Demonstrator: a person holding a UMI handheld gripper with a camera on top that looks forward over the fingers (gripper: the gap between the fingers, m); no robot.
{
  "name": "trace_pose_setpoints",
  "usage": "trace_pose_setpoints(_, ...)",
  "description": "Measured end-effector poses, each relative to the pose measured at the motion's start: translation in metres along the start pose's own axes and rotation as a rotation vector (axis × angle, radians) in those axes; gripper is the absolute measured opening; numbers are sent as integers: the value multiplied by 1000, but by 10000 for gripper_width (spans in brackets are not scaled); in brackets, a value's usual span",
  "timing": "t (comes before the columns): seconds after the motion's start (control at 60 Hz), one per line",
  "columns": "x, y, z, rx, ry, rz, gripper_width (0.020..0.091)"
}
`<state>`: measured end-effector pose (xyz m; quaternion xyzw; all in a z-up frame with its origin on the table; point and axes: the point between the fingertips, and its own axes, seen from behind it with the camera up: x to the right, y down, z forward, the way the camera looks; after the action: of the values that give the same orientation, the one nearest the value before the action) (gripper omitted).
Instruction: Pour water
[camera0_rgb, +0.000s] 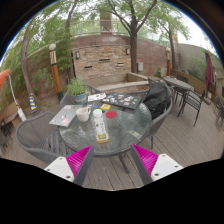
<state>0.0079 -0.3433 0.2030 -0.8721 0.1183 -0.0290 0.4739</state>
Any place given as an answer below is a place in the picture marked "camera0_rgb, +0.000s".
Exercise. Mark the grey wall utility box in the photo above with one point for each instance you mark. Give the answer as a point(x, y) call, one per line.
point(140, 67)

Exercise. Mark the blue yellow striped bollard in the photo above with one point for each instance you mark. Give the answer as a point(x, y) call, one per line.
point(32, 101)

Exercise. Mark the green plant in blue pot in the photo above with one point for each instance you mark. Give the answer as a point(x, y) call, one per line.
point(78, 91)

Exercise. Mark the silver laptop with stickers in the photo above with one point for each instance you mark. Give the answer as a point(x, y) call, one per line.
point(65, 116)

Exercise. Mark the black wall lantern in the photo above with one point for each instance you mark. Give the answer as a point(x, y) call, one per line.
point(77, 55)
point(127, 51)

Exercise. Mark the white sticker sheet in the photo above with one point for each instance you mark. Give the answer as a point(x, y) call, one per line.
point(96, 97)

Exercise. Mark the clear white-capped drink bottle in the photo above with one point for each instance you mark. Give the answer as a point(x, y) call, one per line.
point(100, 128)

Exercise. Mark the orange canopy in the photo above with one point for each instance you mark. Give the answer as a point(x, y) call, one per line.
point(3, 76)

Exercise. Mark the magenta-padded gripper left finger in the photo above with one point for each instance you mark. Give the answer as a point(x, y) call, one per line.
point(63, 166)

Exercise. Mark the dark-trunked forked tree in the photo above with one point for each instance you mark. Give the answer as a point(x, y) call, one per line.
point(133, 46)

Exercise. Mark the flat round red coaster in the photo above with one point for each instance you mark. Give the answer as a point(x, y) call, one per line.
point(111, 114)

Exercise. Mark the black metal patio chair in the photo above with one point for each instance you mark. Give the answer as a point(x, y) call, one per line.
point(193, 101)

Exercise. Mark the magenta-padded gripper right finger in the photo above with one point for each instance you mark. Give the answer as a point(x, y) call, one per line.
point(163, 165)

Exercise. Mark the wooden globe lamp post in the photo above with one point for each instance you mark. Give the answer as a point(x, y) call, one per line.
point(55, 73)
point(168, 63)

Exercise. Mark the black jacket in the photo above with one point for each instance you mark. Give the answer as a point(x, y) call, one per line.
point(157, 98)

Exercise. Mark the round dark patio table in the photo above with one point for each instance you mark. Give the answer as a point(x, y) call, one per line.
point(178, 83)

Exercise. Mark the maroon folded patio umbrella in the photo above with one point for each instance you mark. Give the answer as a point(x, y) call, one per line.
point(209, 71)

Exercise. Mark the white ribbed mug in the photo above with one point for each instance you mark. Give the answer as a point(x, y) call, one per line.
point(82, 114)

